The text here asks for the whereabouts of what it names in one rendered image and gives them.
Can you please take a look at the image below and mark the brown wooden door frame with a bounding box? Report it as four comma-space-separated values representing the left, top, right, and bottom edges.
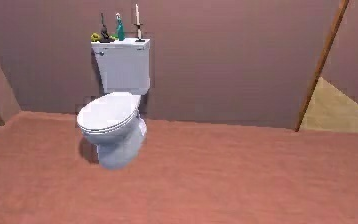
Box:
294, 0, 351, 133

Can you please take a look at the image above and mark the beige candle on black holder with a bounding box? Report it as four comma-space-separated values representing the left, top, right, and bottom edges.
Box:
133, 3, 146, 43

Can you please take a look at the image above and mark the white toilet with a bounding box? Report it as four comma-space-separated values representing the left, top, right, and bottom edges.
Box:
76, 37, 152, 171

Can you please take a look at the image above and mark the teal spray bottle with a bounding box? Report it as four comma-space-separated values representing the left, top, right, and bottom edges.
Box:
115, 12, 126, 42

